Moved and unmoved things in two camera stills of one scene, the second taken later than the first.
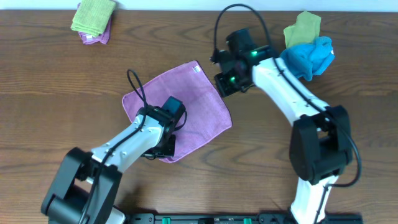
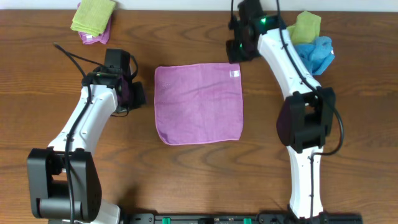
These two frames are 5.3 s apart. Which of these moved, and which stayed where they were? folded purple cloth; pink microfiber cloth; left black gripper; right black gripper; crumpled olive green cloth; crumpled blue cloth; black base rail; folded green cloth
Moved: right black gripper; left black gripper; pink microfiber cloth
Stayed: crumpled olive green cloth; folded purple cloth; black base rail; crumpled blue cloth; folded green cloth
